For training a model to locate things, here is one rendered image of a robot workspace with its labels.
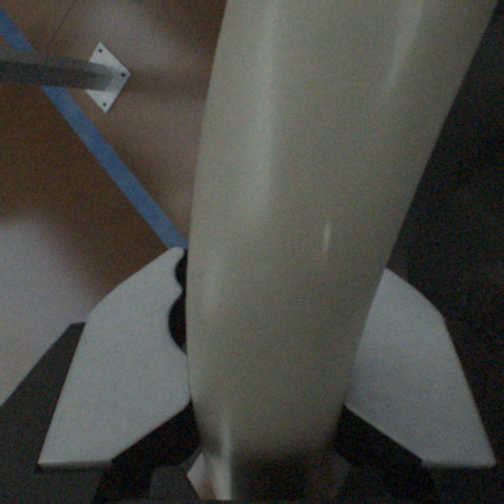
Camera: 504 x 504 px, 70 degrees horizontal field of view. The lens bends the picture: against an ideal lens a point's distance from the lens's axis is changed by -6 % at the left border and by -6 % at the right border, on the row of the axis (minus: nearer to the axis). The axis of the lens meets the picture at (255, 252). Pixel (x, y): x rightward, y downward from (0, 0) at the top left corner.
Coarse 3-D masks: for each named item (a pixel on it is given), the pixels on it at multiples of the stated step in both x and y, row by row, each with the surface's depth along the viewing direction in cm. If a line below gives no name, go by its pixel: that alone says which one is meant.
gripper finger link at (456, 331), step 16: (464, 336) 8; (464, 352) 8; (480, 352) 8; (464, 368) 8; (480, 368) 8; (496, 368) 8; (480, 384) 7; (496, 384) 7; (480, 400) 7; (496, 400) 7; (480, 416) 7; (496, 416) 6; (496, 432) 6; (496, 448) 6; (496, 464) 6; (416, 480) 6; (432, 480) 6; (448, 480) 6; (464, 480) 5; (480, 480) 5; (496, 480) 5; (416, 496) 6; (432, 496) 6; (448, 496) 5; (464, 496) 5; (480, 496) 5; (496, 496) 5
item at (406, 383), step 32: (384, 288) 10; (384, 320) 9; (416, 320) 9; (384, 352) 8; (416, 352) 8; (448, 352) 8; (352, 384) 7; (384, 384) 7; (416, 384) 7; (448, 384) 7; (352, 416) 7; (384, 416) 7; (416, 416) 7; (448, 416) 7; (352, 448) 7; (384, 448) 6; (416, 448) 6; (448, 448) 6; (480, 448) 6; (384, 480) 7
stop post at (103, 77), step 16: (0, 48) 103; (0, 64) 101; (16, 64) 105; (32, 64) 110; (48, 64) 117; (64, 64) 124; (80, 64) 132; (96, 64) 142; (112, 64) 144; (0, 80) 105; (16, 80) 110; (32, 80) 115; (48, 80) 121; (64, 80) 127; (80, 80) 133; (96, 80) 140; (112, 80) 146; (96, 96) 151; (112, 96) 148
